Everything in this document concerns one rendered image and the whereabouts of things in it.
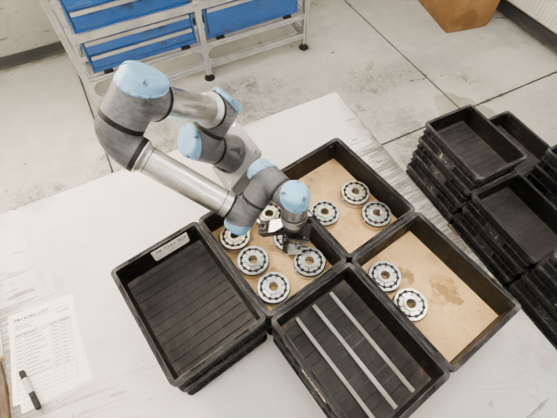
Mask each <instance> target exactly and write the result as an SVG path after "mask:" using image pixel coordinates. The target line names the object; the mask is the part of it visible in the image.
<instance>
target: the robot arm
mask: <svg viewBox="0 0 557 418"><path fill-rule="evenodd" d="M241 109H242V106H241V104H240V103H239V102H238V101H237V100H235V99H234V98H232V97H231V96H230V95H228V94H227V93H226V92H224V91H223V90H222V89H221V88H219V87H217V86H215V87H214V88H213V89H212V90H211V91H207V92H204V93H202V94H199V93H196V92H192V91H189V90H184V89H180V88H177V87H173V86H170V81H169V79H168V78H167V77H166V76H165V75H164V74H163V73H162V72H161V71H159V70H157V69H155V68H154V67H152V66H148V65H146V64H145V63H142V62H140V61H125V62H123V63H122V64H121V65H120V67H119V69H118V70H117V71H116V72H115V73H114V78H113V80H112V82H111V84H110V86H109V89H108V91H107V93H106V95H105V97H104V99H103V101H102V103H101V105H100V107H99V109H98V110H97V112H96V114H95V117H94V131H95V134H96V137H97V139H98V140H99V143H100V145H101V146H102V148H103V149H104V151H105V152H106V153H107V154H108V155H109V156H110V157H111V158H112V159H113V160H114V161H115V162H116V163H117V164H118V165H119V166H121V167H122V168H125V169H126V170H128V171H130V172H131V173H135V172H140V173H142V174H143V175H145V176H147V177H150V178H151V179H152V180H154V181H156V182H159V183H161V184H162V185H163V186H165V187H168V188H170V189H172V190H173V191H174V192H177V193H179V194H181V195H182V196H184V197H186V198H188V199H190V200H191V201H193V202H195V203H197V204H199V205H201V206H202V207H204V208H206V209H208V210H210V211H212V212H214V213H215V214H217V215H219V216H221V217H223V218H225V221H224V224H225V227H226V229H227V230H229V231H230V232H231V233H233V234H235V235H237V236H244V235H245V234H247V232H248V231H249V230H250V228H251V227H252V226H254V224H255V222H256V221H257V219H258V218H259V216H260V215H261V213H262V212H263V211H264V209H265V208H266V206H267V205H268V204H269V203H270V201H271V200H272V201H273V202H274V203H275V204H276V205H278V206H279V207H280V209H281V218H279V219H273V220H267V221H261V222H260V223H259V231H258V234H259V235H261V236H262V237H268V236H281V235H283V237H282V243H283V254H285V255H300V254H302V252H301V251H300V250H298V249H296V248H295V244H297V245H301V247H302V248H308V246H306V245H302V244H307V243H308V244H309V237H310V231H311V224H312V216H308V207H309V204H310V192H309V189H308V186H307V185H306V184H305V183H304V182H300V181H298V180H290V179H289V178H288V177H287V176H286V175H285V174H284V173H282V172H281V171H280V170H279V169H278V167H277V166H276V165H273V164H272V163H271V162H270V161H269V160H268V159H266V158H260V159H257V160H256V161H254V162H253V163H252V164H251V165H250V167H249V169H248V172H247V177H248V178H249V180H250V184H249V186H248V187H247V188H246V189H245V191H244V192H243V194H242V195H241V197H240V196H238V195H236V194H234V193H233V192H231V191H229V190H227V189H226V188H224V187H222V186H221V185H219V184H217V183H216V182H213V181H211V180H210V179H209V178H207V177H205V176H203V175H201V174H200V173H198V172H196V171H195V170H193V169H191V168H189V167H188V166H186V165H185V164H183V163H180V162H179V161H177V160H176V159H174V158H172V157H170V156H169V155H167V154H165V153H164V152H162V151H160V150H158V149H157V148H154V147H153V145H152V142H151V140H149V139H147V138H145V137H144V136H143V135H144V133H145V131H146V129H147V127H148V126H149V124H150V122H161V121H163V120H164V119H166V118H169V119H181V120H188V121H194V122H193V124H186V125H184V126H183V127H182V128H181V130H180V132H179V134H178V138H177V142H178V149H179V151H180V153H181V155H182V156H183V157H185V158H189V159H190V160H192V161H198V162H202V163H208V164H211V165H213V166H214V167H215V168H217V169H218V170H220V171H221V172H223V173H233V172H235V171H236V170H238V169H239V168H240V166H241V165H242V163H243V161H244V159H245V143H244V141H243V140H242V138H241V137H239V136H238V135H235V134H228V133H227V132H228V130H229V129H230V127H231V125H232V124H233V123H234V121H235V119H236V117H237V116H239V113H240V111H241Z"/></svg>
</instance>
